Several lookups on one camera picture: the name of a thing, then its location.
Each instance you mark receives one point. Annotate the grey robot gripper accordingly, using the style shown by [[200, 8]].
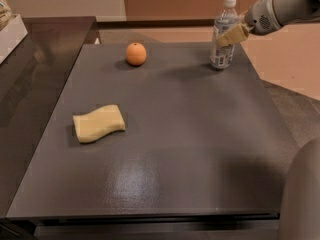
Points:
[[261, 18]]

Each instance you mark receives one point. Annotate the clear plastic water bottle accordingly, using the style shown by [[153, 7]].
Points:
[[221, 57]]

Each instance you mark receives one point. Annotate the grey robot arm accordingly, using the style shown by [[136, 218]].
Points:
[[300, 206]]

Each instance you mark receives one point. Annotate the orange fruit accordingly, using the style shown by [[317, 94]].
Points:
[[136, 54]]

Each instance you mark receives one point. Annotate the yellow wavy sponge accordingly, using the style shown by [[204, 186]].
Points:
[[94, 125]]

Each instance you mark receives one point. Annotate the dark side table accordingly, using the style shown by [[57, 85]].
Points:
[[31, 81]]

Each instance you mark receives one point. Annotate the white box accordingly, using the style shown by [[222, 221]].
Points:
[[11, 36]]

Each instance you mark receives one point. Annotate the bagged item on box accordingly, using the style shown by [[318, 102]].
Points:
[[5, 14]]

